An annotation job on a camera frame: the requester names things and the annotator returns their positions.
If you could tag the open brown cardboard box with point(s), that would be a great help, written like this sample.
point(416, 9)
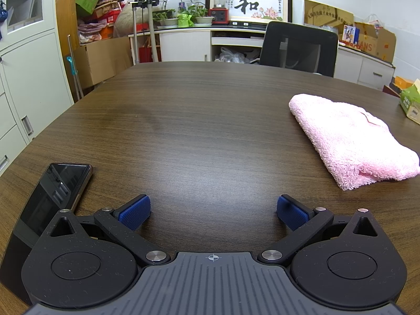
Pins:
point(377, 42)

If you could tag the red blender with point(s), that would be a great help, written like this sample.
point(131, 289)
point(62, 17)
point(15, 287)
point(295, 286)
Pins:
point(219, 3)

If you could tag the black smartphone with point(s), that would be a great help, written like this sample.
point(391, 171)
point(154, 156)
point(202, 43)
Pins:
point(49, 197)

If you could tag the pile of colourful cloths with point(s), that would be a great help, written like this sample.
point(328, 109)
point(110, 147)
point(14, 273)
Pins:
point(88, 32)

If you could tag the small colourful printed box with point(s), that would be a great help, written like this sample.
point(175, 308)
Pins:
point(349, 34)

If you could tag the crumpled plastic bags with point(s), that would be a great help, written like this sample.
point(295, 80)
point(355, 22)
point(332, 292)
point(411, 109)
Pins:
point(234, 55)

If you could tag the white low sideboard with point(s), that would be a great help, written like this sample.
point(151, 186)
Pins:
point(187, 44)

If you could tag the orange box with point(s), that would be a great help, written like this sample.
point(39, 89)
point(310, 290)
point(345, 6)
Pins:
point(403, 85)

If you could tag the white metal cabinet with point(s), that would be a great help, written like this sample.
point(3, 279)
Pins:
point(26, 55)

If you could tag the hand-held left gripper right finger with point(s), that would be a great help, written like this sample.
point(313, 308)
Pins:
point(292, 213)

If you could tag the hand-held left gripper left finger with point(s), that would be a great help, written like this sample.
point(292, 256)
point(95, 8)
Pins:
point(134, 212)

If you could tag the red paper bag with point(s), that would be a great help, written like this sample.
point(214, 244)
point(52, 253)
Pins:
point(145, 54)

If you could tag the beige sack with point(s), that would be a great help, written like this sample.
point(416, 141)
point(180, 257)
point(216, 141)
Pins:
point(124, 18)

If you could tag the framed calligraphy picture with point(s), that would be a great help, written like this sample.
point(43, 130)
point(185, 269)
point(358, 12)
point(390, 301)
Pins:
point(252, 6)

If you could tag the green plastic bag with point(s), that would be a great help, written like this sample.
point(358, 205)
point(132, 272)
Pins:
point(184, 20)

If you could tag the flat cardboard sheet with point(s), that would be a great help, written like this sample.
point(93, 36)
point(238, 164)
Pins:
point(328, 13)

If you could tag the white plastic bag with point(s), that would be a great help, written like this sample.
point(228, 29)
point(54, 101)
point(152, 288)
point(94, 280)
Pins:
point(373, 21)

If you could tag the pink towel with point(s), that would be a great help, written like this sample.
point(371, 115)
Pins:
point(347, 141)

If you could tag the potted green plant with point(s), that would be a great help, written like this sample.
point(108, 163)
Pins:
point(200, 13)

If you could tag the large brown cardboard box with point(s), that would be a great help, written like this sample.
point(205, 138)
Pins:
point(101, 59)

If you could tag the green tissue box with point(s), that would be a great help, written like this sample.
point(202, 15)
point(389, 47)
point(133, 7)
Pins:
point(411, 100)

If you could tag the black office chair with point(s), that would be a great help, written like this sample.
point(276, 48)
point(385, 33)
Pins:
point(298, 49)

